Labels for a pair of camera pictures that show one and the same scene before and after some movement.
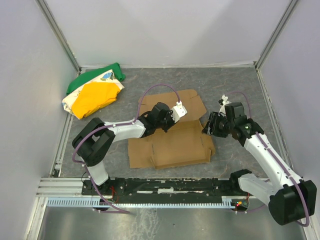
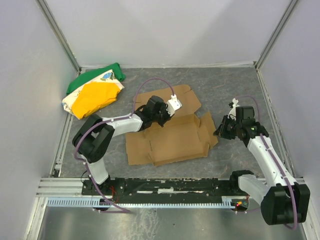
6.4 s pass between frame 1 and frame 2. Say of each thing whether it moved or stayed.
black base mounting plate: stayed
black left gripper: moved
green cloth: stayed
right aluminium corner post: stayed
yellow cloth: stayed
